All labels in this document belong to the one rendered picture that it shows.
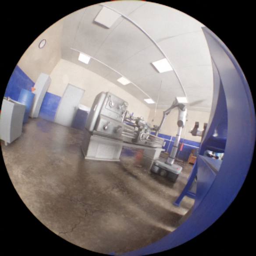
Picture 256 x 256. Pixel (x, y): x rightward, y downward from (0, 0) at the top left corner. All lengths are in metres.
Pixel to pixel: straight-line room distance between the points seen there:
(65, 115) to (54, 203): 4.25
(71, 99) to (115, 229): 4.76
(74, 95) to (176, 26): 4.95
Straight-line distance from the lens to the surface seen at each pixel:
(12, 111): 1.41
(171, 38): 2.89
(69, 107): 4.67
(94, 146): 1.55
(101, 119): 1.39
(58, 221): 0.74
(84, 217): 0.76
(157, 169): 1.88
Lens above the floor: 0.69
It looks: 3 degrees up
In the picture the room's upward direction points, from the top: 17 degrees clockwise
